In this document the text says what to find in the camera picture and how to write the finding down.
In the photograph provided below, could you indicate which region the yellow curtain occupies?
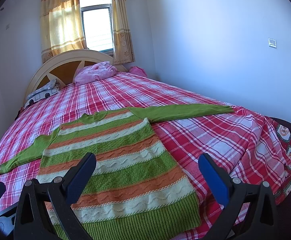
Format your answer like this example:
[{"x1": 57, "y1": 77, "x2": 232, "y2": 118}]
[
  {"x1": 111, "y1": 0, "x2": 135, "y2": 64},
  {"x1": 40, "y1": 0, "x2": 87, "y2": 63}
]

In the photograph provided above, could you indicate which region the white wall switch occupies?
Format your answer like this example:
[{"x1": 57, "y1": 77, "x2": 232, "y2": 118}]
[{"x1": 268, "y1": 38, "x2": 277, "y2": 49}]

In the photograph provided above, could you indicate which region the pink pillow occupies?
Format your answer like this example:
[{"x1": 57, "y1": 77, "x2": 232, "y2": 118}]
[{"x1": 73, "y1": 61, "x2": 118, "y2": 86}]

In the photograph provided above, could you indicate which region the red plaid bed sheet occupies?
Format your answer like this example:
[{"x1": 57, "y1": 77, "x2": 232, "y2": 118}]
[{"x1": 0, "y1": 73, "x2": 286, "y2": 239}]

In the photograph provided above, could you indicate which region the cream wooden headboard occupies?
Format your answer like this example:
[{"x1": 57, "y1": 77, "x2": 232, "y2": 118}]
[{"x1": 23, "y1": 49, "x2": 129, "y2": 106}]

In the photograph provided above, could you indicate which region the right yellow curtain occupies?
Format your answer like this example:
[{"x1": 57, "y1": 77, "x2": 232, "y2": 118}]
[{"x1": 111, "y1": 0, "x2": 135, "y2": 64}]

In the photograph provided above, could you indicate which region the green orange striped knit sweater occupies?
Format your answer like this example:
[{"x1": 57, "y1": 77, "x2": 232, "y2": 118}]
[{"x1": 0, "y1": 104, "x2": 233, "y2": 239}]

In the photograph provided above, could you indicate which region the white car print pillow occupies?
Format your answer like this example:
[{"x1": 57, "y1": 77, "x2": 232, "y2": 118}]
[{"x1": 24, "y1": 79, "x2": 60, "y2": 108}]

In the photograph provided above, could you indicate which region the left yellow curtain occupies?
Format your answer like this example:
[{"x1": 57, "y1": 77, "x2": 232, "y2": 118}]
[{"x1": 40, "y1": 0, "x2": 87, "y2": 63}]

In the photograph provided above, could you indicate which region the patterned quilt edge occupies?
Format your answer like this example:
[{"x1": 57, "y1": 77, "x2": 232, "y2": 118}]
[{"x1": 273, "y1": 121, "x2": 291, "y2": 205}]

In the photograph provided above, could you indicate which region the window with frame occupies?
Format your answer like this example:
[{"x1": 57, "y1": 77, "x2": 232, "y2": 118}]
[{"x1": 80, "y1": 0, "x2": 113, "y2": 55}]

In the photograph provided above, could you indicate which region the pink cloth behind bed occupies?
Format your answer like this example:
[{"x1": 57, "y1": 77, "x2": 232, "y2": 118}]
[{"x1": 129, "y1": 66, "x2": 148, "y2": 77}]

